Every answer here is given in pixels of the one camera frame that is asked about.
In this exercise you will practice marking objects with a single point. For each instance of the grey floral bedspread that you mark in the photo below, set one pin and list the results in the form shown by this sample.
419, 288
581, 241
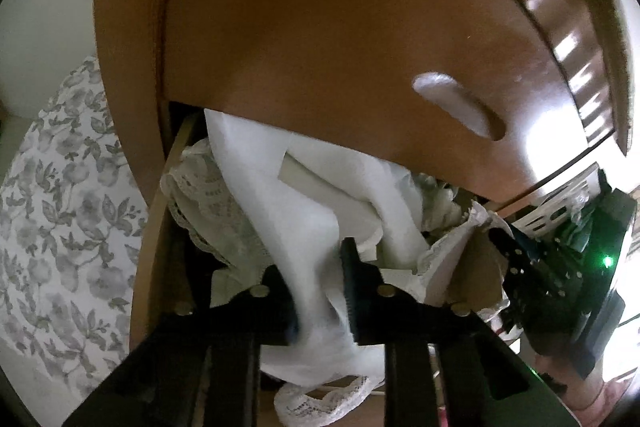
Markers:
65, 217

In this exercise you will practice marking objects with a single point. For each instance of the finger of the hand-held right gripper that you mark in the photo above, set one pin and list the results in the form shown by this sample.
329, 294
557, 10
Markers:
520, 267

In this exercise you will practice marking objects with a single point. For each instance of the wooden dresser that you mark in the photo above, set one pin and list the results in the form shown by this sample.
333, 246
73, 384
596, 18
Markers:
325, 7

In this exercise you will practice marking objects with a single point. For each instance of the white cotton underwear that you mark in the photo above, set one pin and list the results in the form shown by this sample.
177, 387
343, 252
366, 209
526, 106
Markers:
310, 217

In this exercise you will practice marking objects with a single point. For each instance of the wooden drawer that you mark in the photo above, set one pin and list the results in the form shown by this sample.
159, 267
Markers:
150, 267

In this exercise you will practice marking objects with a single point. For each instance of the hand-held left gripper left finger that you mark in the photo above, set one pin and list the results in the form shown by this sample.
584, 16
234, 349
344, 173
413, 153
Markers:
280, 312

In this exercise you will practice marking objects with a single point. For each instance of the person's right forearm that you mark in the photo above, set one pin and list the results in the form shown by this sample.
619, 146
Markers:
560, 382

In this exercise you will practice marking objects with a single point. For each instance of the white laundry basket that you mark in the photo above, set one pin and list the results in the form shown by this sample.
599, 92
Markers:
555, 207

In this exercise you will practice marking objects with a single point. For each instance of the white lace garment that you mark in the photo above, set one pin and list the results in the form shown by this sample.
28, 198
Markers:
210, 202

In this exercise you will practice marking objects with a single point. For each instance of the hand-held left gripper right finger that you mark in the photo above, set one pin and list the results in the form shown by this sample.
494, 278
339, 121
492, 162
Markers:
352, 287

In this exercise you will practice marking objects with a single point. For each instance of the white ruffled cloth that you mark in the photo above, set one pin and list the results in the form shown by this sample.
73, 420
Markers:
450, 257

